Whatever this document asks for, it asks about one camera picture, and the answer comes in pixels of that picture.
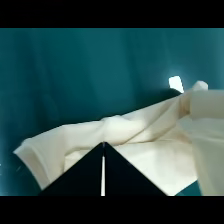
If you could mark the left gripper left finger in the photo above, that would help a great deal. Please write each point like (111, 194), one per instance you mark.
(83, 176)

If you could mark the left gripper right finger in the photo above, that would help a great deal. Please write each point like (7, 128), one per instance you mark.
(126, 176)

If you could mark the cream shirt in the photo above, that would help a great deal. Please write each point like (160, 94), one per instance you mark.
(150, 133)

